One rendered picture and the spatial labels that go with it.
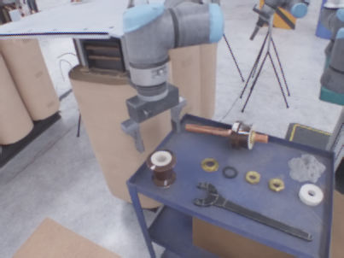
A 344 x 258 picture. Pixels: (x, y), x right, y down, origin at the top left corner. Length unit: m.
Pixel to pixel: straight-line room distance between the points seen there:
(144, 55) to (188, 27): 0.11
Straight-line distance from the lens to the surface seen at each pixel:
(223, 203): 0.75
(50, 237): 0.75
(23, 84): 2.61
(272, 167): 0.89
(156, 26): 0.49
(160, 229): 1.14
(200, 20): 0.52
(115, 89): 1.00
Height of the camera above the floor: 1.50
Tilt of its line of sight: 38 degrees down
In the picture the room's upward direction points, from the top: 5 degrees counter-clockwise
